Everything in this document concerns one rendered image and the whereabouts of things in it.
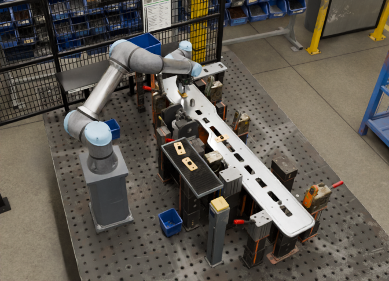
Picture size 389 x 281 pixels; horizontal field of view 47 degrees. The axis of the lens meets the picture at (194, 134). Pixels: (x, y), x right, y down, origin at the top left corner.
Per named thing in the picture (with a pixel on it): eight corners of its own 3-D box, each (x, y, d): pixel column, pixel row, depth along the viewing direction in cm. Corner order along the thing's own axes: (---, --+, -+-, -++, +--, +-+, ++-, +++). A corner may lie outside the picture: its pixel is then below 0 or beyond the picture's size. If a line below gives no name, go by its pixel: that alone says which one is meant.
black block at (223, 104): (228, 139, 294) (232, 105, 274) (215, 145, 290) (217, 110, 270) (221, 132, 299) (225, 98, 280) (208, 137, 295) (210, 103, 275)
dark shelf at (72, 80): (191, 58, 310) (191, 55, 308) (65, 95, 275) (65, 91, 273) (176, 44, 324) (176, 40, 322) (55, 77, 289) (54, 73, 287)
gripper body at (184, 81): (182, 88, 267) (183, 72, 259) (176, 80, 272) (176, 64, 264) (193, 84, 270) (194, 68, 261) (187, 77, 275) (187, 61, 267)
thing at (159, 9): (172, 27, 312) (172, -15, 292) (143, 35, 304) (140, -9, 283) (171, 26, 314) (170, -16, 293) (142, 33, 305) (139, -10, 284)
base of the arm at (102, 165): (91, 178, 213) (88, 163, 206) (84, 157, 223) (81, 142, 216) (121, 170, 217) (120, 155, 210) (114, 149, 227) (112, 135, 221)
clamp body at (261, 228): (266, 263, 226) (277, 221, 202) (248, 273, 222) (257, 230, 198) (255, 249, 233) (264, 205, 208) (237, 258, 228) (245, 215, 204)
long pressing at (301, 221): (322, 222, 211) (323, 219, 210) (285, 241, 203) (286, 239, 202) (183, 73, 298) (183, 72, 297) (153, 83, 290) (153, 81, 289)
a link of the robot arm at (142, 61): (151, 55, 203) (206, 61, 244) (134, 47, 208) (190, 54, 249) (143, 79, 206) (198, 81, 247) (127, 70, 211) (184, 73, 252)
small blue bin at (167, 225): (183, 232, 239) (183, 221, 233) (167, 238, 235) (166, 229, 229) (173, 217, 246) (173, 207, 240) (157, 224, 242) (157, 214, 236)
